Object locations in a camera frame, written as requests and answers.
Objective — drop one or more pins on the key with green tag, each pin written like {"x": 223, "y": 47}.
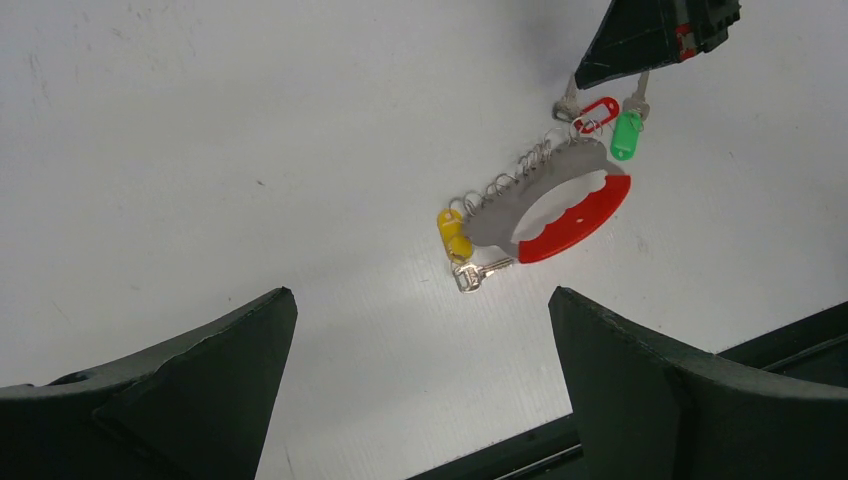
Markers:
{"x": 631, "y": 121}

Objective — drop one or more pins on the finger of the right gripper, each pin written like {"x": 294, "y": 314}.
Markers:
{"x": 636, "y": 36}

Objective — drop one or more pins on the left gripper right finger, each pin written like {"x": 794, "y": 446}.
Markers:
{"x": 648, "y": 406}

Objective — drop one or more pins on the key with yellow tag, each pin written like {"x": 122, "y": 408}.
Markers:
{"x": 459, "y": 250}

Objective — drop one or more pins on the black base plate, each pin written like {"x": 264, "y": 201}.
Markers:
{"x": 814, "y": 348}

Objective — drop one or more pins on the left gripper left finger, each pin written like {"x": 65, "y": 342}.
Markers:
{"x": 196, "y": 406}

